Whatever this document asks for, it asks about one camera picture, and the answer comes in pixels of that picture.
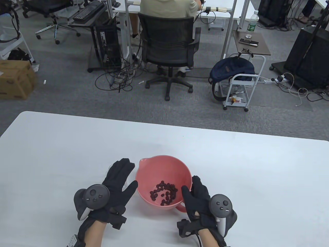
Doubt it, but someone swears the black keyboard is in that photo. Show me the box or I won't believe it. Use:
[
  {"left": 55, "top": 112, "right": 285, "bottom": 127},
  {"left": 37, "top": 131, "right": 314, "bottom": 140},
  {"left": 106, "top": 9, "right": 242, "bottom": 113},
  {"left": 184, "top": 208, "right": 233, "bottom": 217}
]
[{"left": 72, "top": 3, "right": 106, "bottom": 22}]

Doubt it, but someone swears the black bag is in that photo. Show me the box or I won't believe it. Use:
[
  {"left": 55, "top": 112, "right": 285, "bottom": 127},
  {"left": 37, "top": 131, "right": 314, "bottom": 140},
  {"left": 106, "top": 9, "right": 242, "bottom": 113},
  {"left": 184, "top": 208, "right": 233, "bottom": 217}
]
[{"left": 7, "top": 48, "right": 32, "bottom": 65}]

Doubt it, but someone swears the beige power strip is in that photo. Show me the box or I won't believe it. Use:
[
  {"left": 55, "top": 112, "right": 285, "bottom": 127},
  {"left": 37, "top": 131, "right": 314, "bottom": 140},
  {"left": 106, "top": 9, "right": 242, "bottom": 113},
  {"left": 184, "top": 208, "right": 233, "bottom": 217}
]
[{"left": 202, "top": 6, "right": 230, "bottom": 13}]

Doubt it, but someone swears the black computer tower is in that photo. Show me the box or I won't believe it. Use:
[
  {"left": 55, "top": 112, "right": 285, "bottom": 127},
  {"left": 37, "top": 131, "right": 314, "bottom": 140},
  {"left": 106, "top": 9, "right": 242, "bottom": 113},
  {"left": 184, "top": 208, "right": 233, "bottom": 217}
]
[{"left": 94, "top": 24, "right": 122, "bottom": 68}]

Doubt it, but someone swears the white office desk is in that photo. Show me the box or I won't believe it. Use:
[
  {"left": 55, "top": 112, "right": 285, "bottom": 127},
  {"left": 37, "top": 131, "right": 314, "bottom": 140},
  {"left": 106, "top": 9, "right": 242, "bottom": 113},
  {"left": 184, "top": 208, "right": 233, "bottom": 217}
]
[{"left": 107, "top": 0, "right": 251, "bottom": 61}]

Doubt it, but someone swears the cardboard box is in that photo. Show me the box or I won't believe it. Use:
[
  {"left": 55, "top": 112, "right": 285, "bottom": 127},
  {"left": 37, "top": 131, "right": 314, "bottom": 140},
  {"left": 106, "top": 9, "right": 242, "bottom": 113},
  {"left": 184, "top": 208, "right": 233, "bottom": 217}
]
[{"left": 0, "top": 60, "right": 38, "bottom": 100}]

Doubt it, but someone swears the person's right forearm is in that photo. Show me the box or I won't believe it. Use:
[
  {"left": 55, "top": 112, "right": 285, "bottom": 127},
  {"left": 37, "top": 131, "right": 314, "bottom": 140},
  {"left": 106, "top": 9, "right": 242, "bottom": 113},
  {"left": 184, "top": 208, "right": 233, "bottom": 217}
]
[{"left": 198, "top": 228, "right": 226, "bottom": 247}]

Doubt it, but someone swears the black VR controller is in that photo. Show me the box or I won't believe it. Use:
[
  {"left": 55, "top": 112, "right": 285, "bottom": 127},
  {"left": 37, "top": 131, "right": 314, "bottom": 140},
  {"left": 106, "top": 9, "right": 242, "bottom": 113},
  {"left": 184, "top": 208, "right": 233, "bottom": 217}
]
[
  {"left": 209, "top": 193, "right": 238, "bottom": 238},
  {"left": 74, "top": 184, "right": 110, "bottom": 220}
]

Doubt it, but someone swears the black wrist sensor box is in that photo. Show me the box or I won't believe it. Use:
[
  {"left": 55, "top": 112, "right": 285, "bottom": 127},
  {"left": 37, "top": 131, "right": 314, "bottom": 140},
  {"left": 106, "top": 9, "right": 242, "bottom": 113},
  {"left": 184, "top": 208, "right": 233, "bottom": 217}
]
[{"left": 66, "top": 234, "right": 86, "bottom": 247}]

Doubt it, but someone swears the white metal rack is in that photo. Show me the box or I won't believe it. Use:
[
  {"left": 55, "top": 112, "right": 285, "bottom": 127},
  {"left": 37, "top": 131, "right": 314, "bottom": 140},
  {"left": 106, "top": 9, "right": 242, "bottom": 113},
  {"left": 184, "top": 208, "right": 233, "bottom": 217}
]
[{"left": 0, "top": 13, "right": 35, "bottom": 65}]

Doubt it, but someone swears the black smartphone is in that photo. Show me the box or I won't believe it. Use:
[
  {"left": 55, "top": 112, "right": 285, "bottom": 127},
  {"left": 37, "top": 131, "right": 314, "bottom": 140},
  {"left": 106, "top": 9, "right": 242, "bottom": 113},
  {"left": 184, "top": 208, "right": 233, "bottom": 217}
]
[{"left": 239, "top": 38, "right": 259, "bottom": 47}]

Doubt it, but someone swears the clear plastic jar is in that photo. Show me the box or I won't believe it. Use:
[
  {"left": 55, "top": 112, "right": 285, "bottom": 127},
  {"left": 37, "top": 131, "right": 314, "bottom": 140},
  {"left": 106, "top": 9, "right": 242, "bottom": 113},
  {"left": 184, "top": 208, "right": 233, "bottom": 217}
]
[{"left": 108, "top": 164, "right": 128, "bottom": 191}]

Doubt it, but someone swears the pink salad bowl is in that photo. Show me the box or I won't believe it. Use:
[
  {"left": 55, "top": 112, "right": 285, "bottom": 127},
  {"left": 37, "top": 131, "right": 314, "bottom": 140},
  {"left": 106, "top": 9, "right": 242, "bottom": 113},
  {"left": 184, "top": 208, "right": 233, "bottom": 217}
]
[{"left": 135, "top": 155, "right": 193, "bottom": 213}]

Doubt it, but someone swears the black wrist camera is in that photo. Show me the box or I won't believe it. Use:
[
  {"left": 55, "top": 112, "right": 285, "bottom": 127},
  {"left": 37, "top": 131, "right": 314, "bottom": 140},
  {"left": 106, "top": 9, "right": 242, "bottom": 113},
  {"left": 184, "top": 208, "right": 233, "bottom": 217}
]
[
  {"left": 110, "top": 208, "right": 127, "bottom": 230},
  {"left": 177, "top": 219, "right": 199, "bottom": 238}
]

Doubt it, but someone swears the black wheeled cabinet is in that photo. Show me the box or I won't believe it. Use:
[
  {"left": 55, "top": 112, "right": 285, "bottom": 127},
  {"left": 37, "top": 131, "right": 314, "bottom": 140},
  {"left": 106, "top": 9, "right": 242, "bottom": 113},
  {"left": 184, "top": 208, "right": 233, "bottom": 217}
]
[{"left": 269, "top": 24, "right": 329, "bottom": 90}]

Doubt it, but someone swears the black keyboard stand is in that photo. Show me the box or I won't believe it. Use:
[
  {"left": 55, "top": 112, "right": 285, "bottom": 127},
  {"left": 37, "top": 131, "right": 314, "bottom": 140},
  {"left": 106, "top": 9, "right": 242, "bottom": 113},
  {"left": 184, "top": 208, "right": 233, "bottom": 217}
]
[{"left": 67, "top": 0, "right": 121, "bottom": 73}]

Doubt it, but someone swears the tangle of black cables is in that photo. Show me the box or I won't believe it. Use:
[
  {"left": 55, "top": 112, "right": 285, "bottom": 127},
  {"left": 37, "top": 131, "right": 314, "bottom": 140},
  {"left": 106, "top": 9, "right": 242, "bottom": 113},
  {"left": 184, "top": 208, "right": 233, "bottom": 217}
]
[{"left": 95, "top": 51, "right": 144, "bottom": 93}]

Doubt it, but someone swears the black swivel chair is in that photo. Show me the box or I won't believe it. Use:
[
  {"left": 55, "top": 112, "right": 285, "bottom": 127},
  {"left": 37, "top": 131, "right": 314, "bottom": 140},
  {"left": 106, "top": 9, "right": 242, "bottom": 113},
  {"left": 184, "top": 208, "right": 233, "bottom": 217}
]
[{"left": 22, "top": 0, "right": 81, "bottom": 45}]

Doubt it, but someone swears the navy backpack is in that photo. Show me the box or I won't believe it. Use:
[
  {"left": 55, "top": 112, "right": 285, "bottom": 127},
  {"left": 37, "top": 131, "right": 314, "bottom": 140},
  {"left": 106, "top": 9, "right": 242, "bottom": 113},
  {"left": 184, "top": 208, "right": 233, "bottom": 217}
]
[{"left": 208, "top": 57, "right": 255, "bottom": 101}]

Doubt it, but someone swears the brown side table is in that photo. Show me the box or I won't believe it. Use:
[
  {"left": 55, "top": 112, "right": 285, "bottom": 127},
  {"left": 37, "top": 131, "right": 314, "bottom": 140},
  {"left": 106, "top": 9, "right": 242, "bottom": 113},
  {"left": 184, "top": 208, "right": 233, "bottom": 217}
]
[{"left": 233, "top": 30, "right": 271, "bottom": 56}]

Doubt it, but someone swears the person's left hand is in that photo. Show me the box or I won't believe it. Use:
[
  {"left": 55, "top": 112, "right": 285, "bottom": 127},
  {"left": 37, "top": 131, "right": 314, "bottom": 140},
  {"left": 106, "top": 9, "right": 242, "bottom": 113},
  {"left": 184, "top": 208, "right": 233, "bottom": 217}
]
[{"left": 87, "top": 158, "right": 139, "bottom": 224}]

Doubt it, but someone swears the person's left forearm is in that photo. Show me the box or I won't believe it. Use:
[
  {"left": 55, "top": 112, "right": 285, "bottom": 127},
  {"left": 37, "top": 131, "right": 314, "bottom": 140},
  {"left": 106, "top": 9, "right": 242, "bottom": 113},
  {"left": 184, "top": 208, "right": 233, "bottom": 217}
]
[{"left": 77, "top": 219, "right": 107, "bottom": 247}]

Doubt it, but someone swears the clear water bottle green label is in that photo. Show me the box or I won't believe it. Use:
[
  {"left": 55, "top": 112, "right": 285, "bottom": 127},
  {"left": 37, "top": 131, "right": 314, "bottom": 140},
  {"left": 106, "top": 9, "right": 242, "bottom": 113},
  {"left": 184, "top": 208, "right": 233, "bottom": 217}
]
[{"left": 247, "top": 10, "right": 259, "bottom": 33}]

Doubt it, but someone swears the person's right hand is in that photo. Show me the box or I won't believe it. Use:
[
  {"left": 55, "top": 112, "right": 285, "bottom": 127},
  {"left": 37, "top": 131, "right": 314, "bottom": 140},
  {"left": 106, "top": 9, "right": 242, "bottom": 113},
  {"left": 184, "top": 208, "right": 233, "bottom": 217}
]
[{"left": 181, "top": 175, "right": 217, "bottom": 231}]

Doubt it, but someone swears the black equipment stack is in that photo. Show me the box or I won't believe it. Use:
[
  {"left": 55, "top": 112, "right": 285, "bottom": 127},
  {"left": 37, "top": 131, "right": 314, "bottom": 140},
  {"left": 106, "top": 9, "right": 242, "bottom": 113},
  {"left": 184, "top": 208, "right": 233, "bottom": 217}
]
[{"left": 258, "top": 0, "right": 293, "bottom": 26}]

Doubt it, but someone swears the black mesh office chair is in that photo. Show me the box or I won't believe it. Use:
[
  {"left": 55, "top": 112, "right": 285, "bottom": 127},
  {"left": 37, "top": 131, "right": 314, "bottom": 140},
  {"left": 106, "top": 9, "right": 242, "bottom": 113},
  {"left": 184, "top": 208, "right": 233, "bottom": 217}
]
[{"left": 138, "top": 13, "right": 202, "bottom": 101}]

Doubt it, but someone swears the white rolling cart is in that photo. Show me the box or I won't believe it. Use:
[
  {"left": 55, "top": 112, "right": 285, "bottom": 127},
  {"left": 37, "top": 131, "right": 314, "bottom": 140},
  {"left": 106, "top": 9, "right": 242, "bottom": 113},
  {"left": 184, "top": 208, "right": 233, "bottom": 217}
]
[{"left": 223, "top": 53, "right": 266, "bottom": 112}]

